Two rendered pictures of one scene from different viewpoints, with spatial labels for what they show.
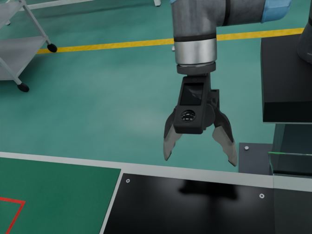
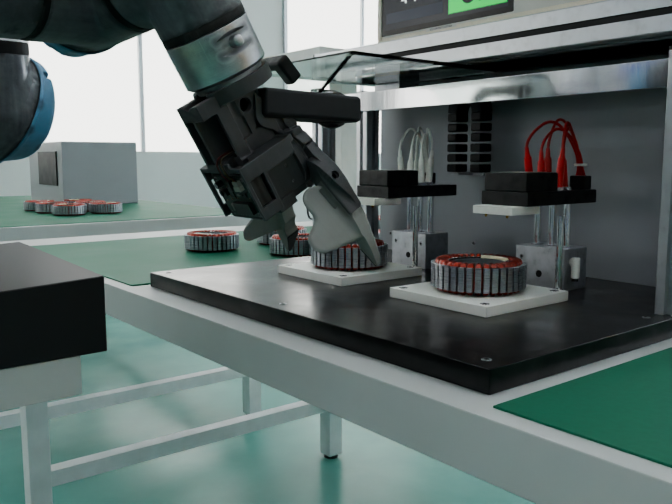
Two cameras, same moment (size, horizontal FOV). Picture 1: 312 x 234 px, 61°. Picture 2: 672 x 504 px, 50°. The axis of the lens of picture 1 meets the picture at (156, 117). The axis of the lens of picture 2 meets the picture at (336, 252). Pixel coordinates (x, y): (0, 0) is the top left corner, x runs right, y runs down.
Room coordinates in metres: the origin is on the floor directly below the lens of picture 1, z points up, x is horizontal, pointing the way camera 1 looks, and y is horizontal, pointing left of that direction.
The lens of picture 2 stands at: (0.94, 0.22, 0.94)
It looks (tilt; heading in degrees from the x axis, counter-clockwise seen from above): 7 degrees down; 202
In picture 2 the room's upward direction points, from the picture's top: straight up
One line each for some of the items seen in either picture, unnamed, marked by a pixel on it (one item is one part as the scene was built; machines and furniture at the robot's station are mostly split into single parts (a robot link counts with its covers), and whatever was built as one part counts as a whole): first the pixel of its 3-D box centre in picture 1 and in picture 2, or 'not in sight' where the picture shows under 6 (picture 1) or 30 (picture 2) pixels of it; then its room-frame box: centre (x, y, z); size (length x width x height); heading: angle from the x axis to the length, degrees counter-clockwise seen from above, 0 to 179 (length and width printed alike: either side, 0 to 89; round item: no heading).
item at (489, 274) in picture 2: not in sight; (478, 273); (0.08, 0.06, 0.80); 0.11 x 0.11 x 0.04
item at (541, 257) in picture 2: not in sight; (550, 265); (-0.04, 0.13, 0.80); 0.08 x 0.05 x 0.06; 60
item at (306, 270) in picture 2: not in sight; (349, 269); (-0.04, -0.15, 0.78); 0.15 x 0.15 x 0.01; 60
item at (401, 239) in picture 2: not in sight; (419, 247); (-0.16, -0.08, 0.80); 0.08 x 0.05 x 0.06; 60
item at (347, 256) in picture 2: not in sight; (349, 253); (-0.04, -0.15, 0.80); 0.11 x 0.11 x 0.04
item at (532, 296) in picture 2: not in sight; (477, 293); (0.08, 0.06, 0.78); 0.15 x 0.15 x 0.01; 60
